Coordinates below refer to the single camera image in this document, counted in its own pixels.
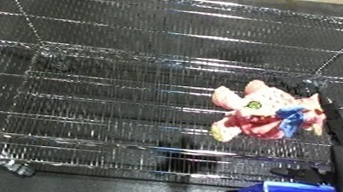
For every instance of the pink soft toy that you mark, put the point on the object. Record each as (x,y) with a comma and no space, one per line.
(261,122)

